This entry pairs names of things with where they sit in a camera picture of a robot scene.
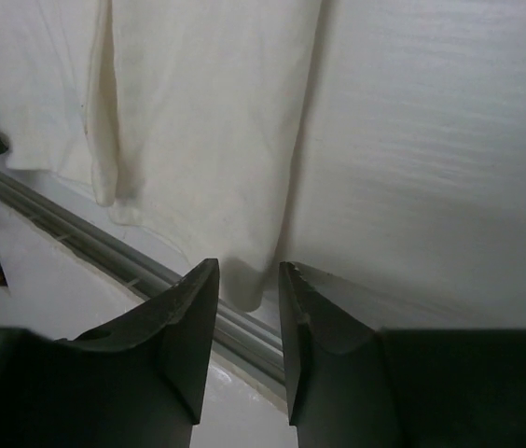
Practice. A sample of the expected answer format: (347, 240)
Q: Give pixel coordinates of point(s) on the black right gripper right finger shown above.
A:
(348, 385)

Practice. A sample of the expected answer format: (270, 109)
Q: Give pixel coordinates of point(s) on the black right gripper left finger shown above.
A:
(135, 381)

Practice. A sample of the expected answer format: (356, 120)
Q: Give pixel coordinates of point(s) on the white t shirt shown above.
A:
(182, 116)

